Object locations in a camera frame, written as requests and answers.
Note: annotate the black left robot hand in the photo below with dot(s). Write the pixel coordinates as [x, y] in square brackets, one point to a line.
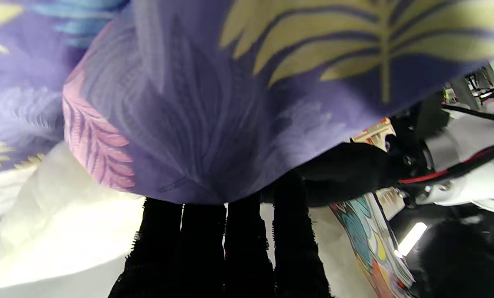
[346, 174]

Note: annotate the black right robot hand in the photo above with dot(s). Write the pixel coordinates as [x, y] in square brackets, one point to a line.
[246, 256]

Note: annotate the blue leaf-print pillowcase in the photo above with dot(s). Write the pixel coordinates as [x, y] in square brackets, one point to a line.
[209, 103]

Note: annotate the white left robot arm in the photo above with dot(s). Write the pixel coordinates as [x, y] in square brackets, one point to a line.
[478, 182]

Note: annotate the colourful smiley face board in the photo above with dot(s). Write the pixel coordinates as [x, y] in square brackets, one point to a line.
[367, 240]

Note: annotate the ceiling light bar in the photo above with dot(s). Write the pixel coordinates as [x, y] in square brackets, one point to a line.
[412, 238]

